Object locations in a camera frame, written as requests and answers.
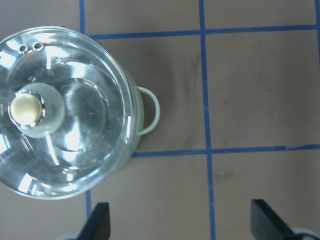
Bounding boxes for white electric cooking pot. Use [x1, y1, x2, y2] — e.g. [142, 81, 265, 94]
[94, 42, 161, 176]

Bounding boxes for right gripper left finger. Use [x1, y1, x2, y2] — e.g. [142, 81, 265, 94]
[77, 202, 111, 240]

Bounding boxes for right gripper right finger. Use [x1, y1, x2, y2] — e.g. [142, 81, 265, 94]
[250, 199, 295, 240]

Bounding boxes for glass pot lid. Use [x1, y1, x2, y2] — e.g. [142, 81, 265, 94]
[0, 26, 133, 200]

